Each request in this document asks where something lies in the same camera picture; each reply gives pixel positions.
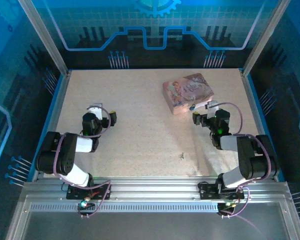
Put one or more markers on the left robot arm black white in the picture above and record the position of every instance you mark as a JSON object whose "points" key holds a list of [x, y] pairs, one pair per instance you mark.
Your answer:
{"points": [[65, 160]]}

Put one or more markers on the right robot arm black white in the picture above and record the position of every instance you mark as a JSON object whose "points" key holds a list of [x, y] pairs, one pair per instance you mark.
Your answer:
{"points": [[250, 160]]}

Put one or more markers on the pink illustrated tin box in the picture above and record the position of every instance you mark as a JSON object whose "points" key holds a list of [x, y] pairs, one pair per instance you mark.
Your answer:
{"points": [[187, 92]]}

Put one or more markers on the left connector board with light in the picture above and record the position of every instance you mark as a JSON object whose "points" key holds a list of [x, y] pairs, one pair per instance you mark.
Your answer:
{"points": [[86, 203]]}

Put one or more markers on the connector board with light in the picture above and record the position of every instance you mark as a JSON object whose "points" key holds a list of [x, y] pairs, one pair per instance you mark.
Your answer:
{"points": [[227, 206], [86, 203]]}

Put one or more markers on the right connector board with light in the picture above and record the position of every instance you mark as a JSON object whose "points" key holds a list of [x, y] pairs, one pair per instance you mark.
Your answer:
{"points": [[227, 206]]}

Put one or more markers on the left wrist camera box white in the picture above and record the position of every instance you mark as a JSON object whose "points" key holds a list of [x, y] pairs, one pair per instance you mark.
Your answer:
{"points": [[98, 112]]}

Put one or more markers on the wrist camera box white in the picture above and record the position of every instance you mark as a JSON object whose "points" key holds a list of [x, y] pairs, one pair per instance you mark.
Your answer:
{"points": [[98, 112], [211, 111]]}

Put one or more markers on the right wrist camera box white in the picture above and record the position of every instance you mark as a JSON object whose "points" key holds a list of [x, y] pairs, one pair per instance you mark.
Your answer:
{"points": [[211, 111]]}

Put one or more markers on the right aluminium side rail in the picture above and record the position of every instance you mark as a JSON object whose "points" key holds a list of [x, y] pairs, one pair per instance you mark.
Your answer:
{"points": [[255, 112]]}

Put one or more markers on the aluminium side rail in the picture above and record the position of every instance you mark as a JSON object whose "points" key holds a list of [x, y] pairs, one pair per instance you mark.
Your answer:
{"points": [[255, 112], [57, 112]]}

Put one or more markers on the left aluminium side rail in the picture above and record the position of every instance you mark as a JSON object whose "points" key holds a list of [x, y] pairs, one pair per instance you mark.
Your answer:
{"points": [[57, 112]]}

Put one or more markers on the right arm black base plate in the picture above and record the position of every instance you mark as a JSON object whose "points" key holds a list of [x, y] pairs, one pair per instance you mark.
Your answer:
{"points": [[207, 191]]}

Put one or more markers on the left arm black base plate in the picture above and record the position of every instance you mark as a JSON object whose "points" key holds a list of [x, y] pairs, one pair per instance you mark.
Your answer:
{"points": [[75, 193]]}

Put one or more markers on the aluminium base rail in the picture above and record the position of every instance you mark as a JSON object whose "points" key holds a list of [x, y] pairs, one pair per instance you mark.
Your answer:
{"points": [[152, 186]]}

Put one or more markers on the right aluminium frame post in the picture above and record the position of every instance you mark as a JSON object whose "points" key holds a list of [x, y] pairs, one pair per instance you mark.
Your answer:
{"points": [[265, 35]]}

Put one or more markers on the aluminium frame post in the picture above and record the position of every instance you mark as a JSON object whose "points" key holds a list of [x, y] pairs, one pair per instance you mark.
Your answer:
{"points": [[265, 35], [45, 35]]}

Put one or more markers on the left aluminium frame post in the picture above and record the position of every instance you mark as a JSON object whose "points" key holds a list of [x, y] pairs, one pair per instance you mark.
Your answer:
{"points": [[45, 35]]}

